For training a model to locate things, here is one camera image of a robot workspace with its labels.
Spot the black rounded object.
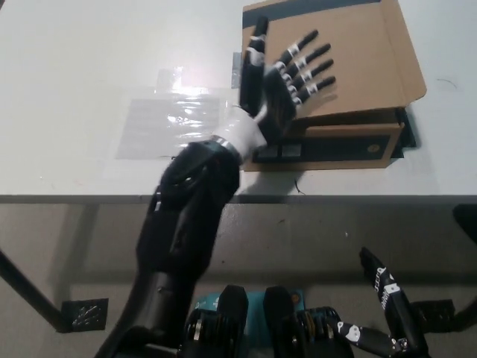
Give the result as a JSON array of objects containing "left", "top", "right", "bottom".
[{"left": 452, "top": 204, "right": 477, "bottom": 245}]

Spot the black floor tape square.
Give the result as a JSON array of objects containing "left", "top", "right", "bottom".
[
  {"left": 413, "top": 300, "right": 457, "bottom": 329},
  {"left": 60, "top": 298, "right": 110, "bottom": 333}
]

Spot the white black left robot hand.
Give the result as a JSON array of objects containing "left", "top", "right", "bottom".
[{"left": 210, "top": 16, "right": 337, "bottom": 163}]

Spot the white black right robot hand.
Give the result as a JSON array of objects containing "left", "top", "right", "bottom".
[{"left": 333, "top": 246, "right": 433, "bottom": 358}]

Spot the black teal robot torso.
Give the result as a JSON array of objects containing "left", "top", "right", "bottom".
[{"left": 178, "top": 285, "right": 353, "bottom": 358}]

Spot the clear plastic sheet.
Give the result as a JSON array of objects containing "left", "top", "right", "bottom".
[{"left": 114, "top": 87, "right": 243, "bottom": 161}]

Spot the brown cardboard storage box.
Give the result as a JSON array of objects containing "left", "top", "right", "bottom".
[{"left": 241, "top": 0, "right": 428, "bottom": 173}]

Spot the grey tape strip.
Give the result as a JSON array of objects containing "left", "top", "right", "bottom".
[{"left": 231, "top": 51, "right": 244, "bottom": 90}]

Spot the black metal table leg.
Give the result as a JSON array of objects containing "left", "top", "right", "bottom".
[{"left": 0, "top": 248, "right": 68, "bottom": 333}]

